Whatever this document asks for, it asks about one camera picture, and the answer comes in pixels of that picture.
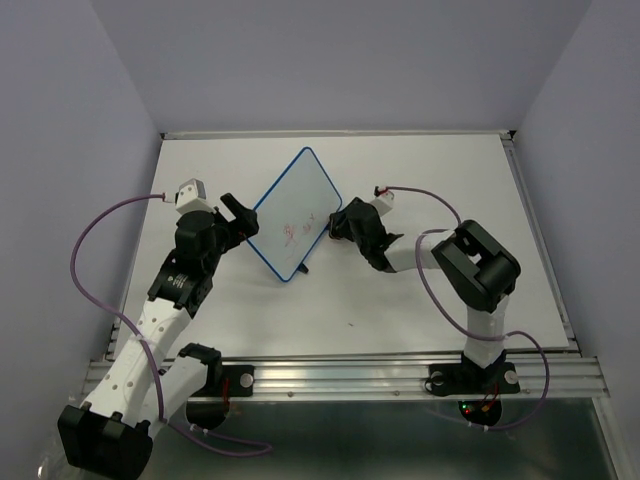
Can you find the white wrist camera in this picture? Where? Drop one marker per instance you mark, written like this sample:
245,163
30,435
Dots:
190,196
383,200

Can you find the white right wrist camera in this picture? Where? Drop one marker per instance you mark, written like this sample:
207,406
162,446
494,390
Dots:
383,200

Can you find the blue-edged small whiteboard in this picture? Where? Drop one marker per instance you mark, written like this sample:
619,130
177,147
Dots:
293,214

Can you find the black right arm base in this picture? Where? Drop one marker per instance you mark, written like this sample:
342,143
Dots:
480,387

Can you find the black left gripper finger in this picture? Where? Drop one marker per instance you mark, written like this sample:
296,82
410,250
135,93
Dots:
241,232
245,219

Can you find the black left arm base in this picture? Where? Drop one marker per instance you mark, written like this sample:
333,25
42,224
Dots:
209,405

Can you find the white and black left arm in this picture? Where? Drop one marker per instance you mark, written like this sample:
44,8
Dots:
112,432

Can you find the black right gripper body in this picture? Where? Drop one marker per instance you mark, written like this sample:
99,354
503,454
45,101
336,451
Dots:
362,247

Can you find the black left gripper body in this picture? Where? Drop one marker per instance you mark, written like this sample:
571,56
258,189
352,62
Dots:
224,242

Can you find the aluminium front mounting rail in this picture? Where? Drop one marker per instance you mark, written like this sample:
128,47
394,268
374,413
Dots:
394,377

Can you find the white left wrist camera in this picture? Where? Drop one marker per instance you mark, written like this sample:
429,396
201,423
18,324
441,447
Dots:
190,196

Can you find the white table edge rail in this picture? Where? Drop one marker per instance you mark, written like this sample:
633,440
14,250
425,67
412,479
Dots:
261,134

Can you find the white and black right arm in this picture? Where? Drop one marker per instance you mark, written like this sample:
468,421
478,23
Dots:
480,270

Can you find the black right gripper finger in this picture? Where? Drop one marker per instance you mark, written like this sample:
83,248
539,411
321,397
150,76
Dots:
340,234
339,220

